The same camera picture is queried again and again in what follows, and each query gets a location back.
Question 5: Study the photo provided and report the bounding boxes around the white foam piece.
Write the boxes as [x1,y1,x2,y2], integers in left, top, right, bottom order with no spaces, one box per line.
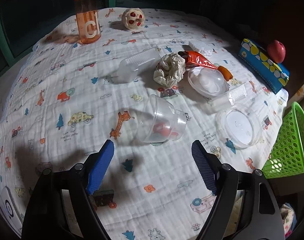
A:
[188,41,215,57]

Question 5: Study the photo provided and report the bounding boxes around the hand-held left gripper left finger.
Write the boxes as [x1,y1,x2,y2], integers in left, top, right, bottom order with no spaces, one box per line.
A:
[22,139,115,240]

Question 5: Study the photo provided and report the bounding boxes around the cream plush toy red dots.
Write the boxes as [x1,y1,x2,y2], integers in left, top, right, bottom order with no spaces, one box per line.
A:
[121,8,144,30]

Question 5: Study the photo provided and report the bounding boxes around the orange peel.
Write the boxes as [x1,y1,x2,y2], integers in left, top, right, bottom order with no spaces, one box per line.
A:
[218,66,233,80]

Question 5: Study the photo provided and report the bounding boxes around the white plastic object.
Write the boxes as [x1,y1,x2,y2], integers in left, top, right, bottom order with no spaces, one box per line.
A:
[0,180,20,230]

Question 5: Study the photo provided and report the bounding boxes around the white paper tissue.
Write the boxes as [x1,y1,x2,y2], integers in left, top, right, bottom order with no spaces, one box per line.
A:
[153,53,186,87]

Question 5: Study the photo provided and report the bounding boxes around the clear plastic cup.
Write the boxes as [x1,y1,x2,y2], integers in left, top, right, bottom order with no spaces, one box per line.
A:
[138,94,187,144]

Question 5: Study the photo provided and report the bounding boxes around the orange-red foil wrapper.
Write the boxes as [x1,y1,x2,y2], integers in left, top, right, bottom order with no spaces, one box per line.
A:
[177,51,219,69]

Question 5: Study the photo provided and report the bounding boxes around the orange transparent water bottle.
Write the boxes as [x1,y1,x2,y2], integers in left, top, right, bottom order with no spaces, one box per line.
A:
[69,0,102,45]

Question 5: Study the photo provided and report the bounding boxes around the blue box with spots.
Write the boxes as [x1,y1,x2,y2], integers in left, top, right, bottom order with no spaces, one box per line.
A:
[238,39,290,95]

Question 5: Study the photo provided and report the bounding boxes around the green plastic mesh basket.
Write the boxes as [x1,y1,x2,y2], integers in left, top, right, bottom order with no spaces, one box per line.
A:
[262,102,304,179]

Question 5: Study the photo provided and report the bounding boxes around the floral cloth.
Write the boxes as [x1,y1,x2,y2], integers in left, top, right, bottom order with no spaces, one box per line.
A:
[280,202,298,238]

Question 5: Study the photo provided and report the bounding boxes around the clear round plastic lid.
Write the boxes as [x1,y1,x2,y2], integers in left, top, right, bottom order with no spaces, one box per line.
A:
[216,104,263,150]

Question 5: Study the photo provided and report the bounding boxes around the clear domed plastic container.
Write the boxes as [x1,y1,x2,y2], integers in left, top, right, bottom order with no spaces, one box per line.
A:
[187,66,230,96]

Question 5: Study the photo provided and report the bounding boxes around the clear ribbed plastic case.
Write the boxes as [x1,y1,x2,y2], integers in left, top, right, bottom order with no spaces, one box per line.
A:
[207,84,248,113]
[116,47,161,83]

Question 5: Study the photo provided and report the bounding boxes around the red apple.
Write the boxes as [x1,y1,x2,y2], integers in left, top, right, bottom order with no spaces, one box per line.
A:
[267,40,286,63]

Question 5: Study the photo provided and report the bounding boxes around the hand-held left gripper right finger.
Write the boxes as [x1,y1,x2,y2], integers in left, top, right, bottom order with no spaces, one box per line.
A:
[191,140,285,240]

